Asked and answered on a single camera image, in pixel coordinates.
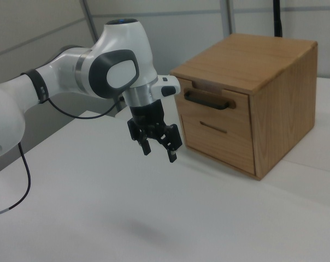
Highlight wooden drawer cabinet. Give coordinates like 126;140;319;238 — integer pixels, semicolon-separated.
170;33;319;182

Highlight black camera stand pole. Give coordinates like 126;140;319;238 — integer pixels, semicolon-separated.
272;0;284;38

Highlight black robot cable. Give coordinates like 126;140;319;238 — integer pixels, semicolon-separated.
0;94;125;218

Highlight grey partition post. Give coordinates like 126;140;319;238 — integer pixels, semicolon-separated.
225;0;235;39
81;0;98;44

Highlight wooden drawer with slot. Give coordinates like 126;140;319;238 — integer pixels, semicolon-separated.
180;112;257;176

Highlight wooden drawer with handle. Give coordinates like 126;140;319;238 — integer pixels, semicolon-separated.
175;77;252;132

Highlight black drawer handle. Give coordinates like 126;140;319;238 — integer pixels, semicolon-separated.
183;90;237;111

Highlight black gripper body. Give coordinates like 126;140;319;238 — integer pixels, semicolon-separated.
129;99;167;132

